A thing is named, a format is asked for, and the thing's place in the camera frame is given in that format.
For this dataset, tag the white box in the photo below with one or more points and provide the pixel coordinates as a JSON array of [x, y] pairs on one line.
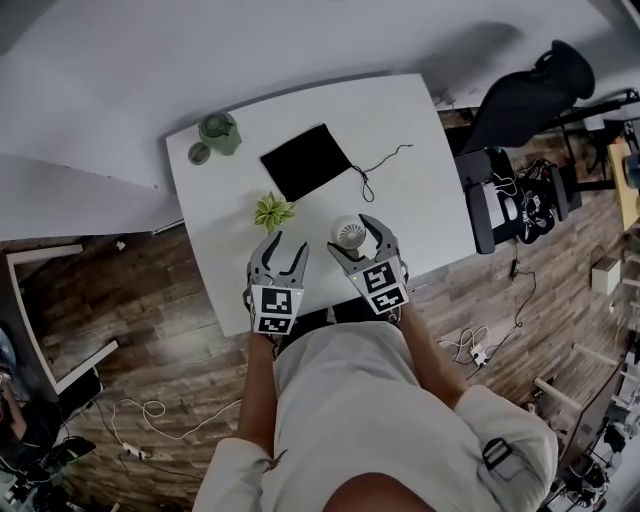
[[606, 276]]

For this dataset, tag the green bottle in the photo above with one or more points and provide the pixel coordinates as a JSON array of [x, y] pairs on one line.
[[219, 132]]

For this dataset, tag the person's left forearm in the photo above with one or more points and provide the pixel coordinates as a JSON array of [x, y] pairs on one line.
[[257, 395]]

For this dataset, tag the round grey bottle lid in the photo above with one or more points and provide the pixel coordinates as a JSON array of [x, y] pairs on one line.
[[198, 153]]

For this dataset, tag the white device on chair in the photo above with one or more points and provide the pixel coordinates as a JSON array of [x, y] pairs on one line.
[[502, 205]]

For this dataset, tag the small green potted plant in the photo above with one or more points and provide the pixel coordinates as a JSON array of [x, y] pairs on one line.
[[272, 211]]

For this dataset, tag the person's right forearm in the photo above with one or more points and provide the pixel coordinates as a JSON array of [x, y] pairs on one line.
[[435, 365]]

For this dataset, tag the small white round fan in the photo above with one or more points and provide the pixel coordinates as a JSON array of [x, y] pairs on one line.
[[347, 232]]

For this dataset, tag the white power strip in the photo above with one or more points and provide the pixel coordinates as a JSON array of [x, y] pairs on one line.
[[481, 356], [135, 450]]

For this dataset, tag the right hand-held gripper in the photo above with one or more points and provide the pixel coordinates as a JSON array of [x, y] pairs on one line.
[[382, 285]]

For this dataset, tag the person's white shirt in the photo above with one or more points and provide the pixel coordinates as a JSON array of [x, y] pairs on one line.
[[360, 400]]

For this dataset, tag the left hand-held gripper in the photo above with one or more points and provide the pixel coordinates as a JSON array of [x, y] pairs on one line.
[[275, 307]]

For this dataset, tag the black bag with white print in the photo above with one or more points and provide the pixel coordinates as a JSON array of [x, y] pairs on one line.
[[535, 215]]

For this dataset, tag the black office chair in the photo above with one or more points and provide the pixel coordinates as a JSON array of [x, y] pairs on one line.
[[520, 110]]

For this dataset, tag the yellow wooden table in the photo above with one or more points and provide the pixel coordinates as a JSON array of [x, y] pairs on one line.
[[627, 190]]

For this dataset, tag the person's legs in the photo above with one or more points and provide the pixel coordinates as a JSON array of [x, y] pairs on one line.
[[350, 312]]

